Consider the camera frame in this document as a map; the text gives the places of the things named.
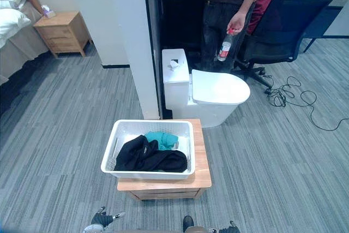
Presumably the black office chair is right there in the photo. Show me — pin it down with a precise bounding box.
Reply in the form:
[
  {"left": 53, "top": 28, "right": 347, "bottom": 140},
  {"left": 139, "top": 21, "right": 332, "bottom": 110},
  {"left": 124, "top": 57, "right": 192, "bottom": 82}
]
[{"left": 232, "top": 0, "right": 336, "bottom": 94}]

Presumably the wooden nightstand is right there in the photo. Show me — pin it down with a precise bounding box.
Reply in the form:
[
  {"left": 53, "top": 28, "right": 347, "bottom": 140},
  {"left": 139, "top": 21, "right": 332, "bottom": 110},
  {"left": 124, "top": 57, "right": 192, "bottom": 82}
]
[{"left": 33, "top": 10, "right": 94, "bottom": 59}]

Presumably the purple tissue box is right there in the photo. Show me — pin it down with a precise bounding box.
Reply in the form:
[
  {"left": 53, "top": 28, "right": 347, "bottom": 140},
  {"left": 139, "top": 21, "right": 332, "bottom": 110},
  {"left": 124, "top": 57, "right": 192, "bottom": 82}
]
[{"left": 40, "top": 4, "right": 57, "bottom": 19}]

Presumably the low wooden table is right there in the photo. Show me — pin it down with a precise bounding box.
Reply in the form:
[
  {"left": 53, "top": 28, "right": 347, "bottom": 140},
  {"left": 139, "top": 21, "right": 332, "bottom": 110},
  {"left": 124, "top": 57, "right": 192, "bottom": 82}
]
[{"left": 117, "top": 118, "right": 213, "bottom": 201}]

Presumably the white plastic laundry basket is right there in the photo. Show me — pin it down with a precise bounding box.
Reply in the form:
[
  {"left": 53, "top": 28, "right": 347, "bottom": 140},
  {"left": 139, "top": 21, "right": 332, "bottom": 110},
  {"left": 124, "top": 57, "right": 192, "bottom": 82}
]
[{"left": 100, "top": 119, "right": 197, "bottom": 181}]

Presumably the clear plastic water bottle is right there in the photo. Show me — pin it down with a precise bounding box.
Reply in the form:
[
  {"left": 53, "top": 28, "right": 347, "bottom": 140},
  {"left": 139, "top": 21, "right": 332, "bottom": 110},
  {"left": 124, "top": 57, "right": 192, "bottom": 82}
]
[{"left": 216, "top": 31, "right": 234, "bottom": 63}]

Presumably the teal cloth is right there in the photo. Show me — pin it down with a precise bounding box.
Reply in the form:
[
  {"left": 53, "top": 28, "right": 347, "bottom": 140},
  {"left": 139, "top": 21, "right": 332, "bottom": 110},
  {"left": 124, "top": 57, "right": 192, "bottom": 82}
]
[{"left": 143, "top": 131, "right": 179, "bottom": 152}]

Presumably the black cabinet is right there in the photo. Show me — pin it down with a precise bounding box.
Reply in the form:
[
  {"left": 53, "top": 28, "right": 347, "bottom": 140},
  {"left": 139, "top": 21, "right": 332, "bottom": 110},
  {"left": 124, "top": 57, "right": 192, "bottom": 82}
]
[{"left": 158, "top": 0, "right": 207, "bottom": 51}]

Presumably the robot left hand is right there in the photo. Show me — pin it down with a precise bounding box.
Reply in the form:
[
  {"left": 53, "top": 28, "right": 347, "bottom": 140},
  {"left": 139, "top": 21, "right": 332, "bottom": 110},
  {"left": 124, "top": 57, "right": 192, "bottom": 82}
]
[{"left": 91, "top": 206, "right": 127, "bottom": 228}]

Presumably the black door frame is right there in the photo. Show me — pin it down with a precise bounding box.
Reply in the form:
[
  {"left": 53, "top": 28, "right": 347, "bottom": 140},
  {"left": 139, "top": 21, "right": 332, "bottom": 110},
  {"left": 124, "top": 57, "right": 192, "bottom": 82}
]
[{"left": 142, "top": 0, "right": 165, "bottom": 121}]

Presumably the red garment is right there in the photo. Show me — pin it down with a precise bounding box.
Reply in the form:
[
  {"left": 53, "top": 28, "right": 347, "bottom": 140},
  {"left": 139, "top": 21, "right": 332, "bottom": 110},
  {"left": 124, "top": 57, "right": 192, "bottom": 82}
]
[{"left": 246, "top": 0, "right": 280, "bottom": 37}]

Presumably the white toilet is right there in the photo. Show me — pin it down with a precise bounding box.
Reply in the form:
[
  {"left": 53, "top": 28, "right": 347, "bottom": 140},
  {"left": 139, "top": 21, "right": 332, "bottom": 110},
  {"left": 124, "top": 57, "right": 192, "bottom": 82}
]
[{"left": 161, "top": 48, "right": 251, "bottom": 129}]

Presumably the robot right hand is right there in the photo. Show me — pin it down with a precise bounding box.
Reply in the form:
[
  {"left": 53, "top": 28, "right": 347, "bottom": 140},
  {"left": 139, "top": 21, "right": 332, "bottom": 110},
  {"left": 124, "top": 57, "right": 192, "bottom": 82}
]
[{"left": 208, "top": 220, "right": 241, "bottom": 233}]

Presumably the black cloth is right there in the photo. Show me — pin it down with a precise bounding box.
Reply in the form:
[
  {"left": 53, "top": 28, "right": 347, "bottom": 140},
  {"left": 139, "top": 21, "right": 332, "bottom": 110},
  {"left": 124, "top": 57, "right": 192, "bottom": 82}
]
[{"left": 113, "top": 134, "right": 189, "bottom": 174}]

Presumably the person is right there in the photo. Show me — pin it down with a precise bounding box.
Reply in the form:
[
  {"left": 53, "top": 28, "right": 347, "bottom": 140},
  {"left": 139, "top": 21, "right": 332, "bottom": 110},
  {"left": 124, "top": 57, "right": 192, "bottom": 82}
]
[{"left": 201, "top": 0, "right": 273, "bottom": 73}]

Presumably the person's hand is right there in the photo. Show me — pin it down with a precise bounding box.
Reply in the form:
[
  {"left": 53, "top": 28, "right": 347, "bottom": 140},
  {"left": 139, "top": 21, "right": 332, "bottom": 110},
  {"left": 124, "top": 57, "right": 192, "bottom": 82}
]
[{"left": 227, "top": 13, "right": 248, "bottom": 36}]

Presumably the black floor cable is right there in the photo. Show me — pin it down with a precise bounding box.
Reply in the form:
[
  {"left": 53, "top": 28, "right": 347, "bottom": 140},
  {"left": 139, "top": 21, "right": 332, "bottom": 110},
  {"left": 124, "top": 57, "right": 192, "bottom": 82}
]
[{"left": 266, "top": 75, "right": 349, "bottom": 132}]

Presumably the bed with wooden headboard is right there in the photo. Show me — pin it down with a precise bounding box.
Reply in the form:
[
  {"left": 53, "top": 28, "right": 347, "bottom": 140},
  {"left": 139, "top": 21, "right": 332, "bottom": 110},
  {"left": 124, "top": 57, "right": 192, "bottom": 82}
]
[{"left": 0, "top": 0, "right": 50, "bottom": 84}]

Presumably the robot dark foot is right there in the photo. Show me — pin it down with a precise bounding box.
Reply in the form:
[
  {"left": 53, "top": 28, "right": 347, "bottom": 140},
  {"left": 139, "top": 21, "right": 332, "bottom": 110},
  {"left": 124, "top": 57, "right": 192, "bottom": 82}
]
[{"left": 182, "top": 215, "right": 195, "bottom": 231}]

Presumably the white duvet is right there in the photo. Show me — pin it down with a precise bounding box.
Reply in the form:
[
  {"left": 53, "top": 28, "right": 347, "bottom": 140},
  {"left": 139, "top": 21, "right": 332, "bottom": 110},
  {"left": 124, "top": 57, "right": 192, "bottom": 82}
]
[{"left": 0, "top": 8, "right": 32, "bottom": 49}]

